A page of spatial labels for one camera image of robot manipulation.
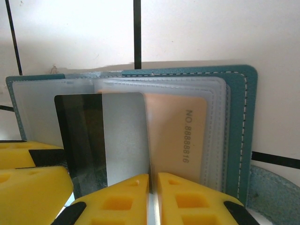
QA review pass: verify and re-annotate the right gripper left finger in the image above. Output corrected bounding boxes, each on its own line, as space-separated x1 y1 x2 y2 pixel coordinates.
50 173 150 225

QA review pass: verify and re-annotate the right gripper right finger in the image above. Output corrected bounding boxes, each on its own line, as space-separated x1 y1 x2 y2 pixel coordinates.
157 172 260 225

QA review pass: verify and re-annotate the silver card with black stripe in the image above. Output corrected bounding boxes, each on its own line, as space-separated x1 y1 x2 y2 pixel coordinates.
54 92 152 200

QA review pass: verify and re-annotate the teal leather card holder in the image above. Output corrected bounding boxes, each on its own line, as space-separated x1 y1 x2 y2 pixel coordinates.
6 64 300 225

